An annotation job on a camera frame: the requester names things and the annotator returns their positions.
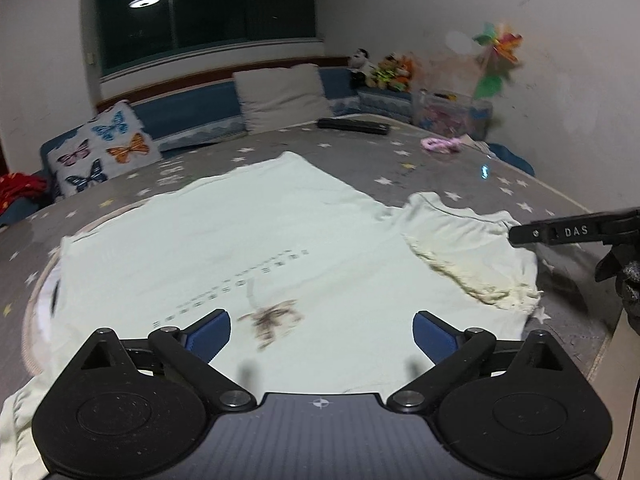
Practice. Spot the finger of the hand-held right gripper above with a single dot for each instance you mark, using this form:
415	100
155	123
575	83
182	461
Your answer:
550	233

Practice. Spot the clear plastic storage box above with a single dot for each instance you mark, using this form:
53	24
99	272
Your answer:
450	115

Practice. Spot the grey star-print bed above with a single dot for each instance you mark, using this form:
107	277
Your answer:
425	170

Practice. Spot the butterfly print pillow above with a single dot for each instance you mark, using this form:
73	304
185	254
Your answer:
105	145

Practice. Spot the red cloth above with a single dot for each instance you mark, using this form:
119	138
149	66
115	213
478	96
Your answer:
20	187

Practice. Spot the striped folded cloth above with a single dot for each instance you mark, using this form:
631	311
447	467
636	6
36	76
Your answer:
477	144

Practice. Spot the light green t-shirt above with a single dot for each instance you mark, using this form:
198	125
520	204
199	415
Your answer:
300	240

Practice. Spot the black remote control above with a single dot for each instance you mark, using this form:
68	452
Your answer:
352	125

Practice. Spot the blue cloth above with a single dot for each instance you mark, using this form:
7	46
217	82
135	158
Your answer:
510	157

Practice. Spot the beige pillow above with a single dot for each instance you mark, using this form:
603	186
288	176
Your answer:
280	97

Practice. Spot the orange fox plush toy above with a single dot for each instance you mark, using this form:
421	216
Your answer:
406	70

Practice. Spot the panda plush toy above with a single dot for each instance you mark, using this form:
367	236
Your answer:
361	61

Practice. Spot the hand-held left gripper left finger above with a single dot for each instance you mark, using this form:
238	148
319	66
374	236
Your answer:
212	329

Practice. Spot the pink braided toy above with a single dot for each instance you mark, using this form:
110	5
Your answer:
440	144

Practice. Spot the person's right hand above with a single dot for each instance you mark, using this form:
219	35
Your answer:
631	282

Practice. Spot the blue padded bed surround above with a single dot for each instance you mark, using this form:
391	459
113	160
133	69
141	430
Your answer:
190	105

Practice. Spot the colourful pinwheel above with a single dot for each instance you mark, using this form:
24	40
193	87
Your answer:
502	46

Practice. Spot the round black mat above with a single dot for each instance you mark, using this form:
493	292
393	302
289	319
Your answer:
42	305

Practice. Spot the dark window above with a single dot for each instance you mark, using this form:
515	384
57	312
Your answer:
210	0

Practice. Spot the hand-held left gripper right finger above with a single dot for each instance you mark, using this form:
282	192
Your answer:
430	332

